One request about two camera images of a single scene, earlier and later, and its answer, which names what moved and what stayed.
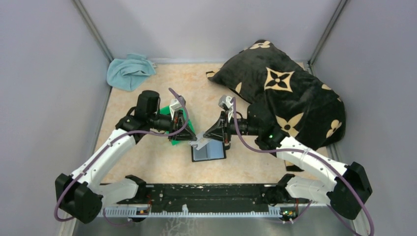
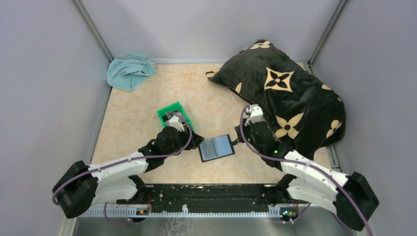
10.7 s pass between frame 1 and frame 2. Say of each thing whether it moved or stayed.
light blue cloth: stayed
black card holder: moved
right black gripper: moved
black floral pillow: stayed
